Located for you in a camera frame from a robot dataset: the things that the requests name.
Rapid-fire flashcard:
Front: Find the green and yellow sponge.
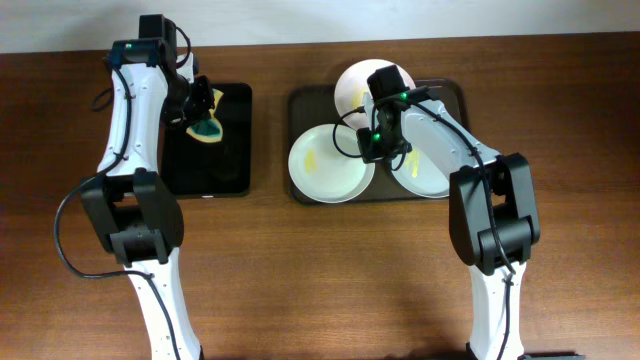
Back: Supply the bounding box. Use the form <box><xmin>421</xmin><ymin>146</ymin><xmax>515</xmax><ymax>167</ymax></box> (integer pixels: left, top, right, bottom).
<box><xmin>186</xmin><ymin>88</ymin><xmax>224</xmax><ymax>144</ymax></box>

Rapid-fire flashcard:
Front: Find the light blue round plate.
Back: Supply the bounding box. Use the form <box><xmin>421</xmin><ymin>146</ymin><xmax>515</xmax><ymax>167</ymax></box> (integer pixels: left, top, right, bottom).
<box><xmin>391</xmin><ymin>148</ymin><xmax>449</xmax><ymax>199</ymax></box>

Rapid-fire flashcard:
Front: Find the pink round plate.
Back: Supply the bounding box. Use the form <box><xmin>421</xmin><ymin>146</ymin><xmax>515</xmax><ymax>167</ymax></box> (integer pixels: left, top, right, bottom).
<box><xmin>334</xmin><ymin>59</ymin><xmax>416</xmax><ymax>130</ymax></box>

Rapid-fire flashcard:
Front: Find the white round plate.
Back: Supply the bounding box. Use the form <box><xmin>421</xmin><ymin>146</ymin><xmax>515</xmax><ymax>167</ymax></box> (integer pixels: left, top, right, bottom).
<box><xmin>288</xmin><ymin>124</ymin><xmax>376</xmax><ymax>204</ymax></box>

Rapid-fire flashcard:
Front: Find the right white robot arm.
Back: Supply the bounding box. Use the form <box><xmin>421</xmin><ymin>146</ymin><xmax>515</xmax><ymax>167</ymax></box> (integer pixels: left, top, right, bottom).
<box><xmin>356</xmin><ymin>65</ymin><xmax>540</xmax><ymax>359</ymax></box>

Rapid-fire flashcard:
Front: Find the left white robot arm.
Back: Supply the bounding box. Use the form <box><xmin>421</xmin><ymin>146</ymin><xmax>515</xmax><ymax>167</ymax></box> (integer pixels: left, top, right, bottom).
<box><xmin>80</xmin><ymin>14</ymin><xmax>214</xmax><ymax>359</ymax></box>

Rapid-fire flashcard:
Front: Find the black rectangular tray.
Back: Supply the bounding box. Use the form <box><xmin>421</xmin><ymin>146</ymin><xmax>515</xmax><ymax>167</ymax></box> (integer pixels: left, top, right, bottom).
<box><xmin>160</xmin><ymin>83</ymin><xmax>252</xmax><ymax>198</ymax></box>

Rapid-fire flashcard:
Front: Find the dark brown serving tray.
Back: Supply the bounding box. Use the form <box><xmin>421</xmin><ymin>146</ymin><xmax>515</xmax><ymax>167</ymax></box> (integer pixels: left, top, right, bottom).
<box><xmin>287</xmin><ymin>78</ymin><xmax>471</xmax><ymax>203</ymax></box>

